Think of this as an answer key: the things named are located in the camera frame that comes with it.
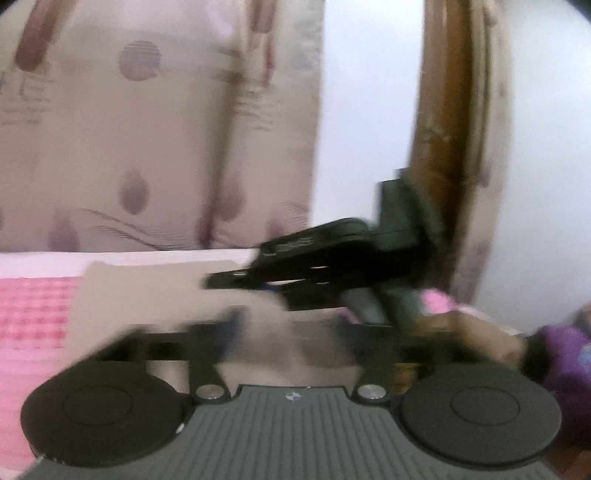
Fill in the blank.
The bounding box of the beige leaf print curtain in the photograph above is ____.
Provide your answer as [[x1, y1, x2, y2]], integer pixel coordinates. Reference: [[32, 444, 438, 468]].
[[0, 0, 325, 254], [455, 0, 515, 308]]

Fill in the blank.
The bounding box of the pink checkered bed blanket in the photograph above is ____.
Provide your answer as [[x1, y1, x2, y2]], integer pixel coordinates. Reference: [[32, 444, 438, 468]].
[[0, 248, 467, 476]]

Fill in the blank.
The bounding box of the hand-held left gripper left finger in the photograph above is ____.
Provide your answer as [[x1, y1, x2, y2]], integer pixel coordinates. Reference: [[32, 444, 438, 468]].
[[88, 308, 243, 403]]

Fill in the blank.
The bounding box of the brown wooden door frame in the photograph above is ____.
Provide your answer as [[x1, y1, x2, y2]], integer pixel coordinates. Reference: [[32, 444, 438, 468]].
[[403, 0, 488, 296]]

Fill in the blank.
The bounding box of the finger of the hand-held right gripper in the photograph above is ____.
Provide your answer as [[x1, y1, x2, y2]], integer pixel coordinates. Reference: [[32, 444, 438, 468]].
[[276, 281, 352, 312], [202, 265, 333, 291]]

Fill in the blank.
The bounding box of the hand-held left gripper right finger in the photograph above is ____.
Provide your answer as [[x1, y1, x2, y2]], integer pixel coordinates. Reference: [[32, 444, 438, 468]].
[[353, 323, 462, 403]]

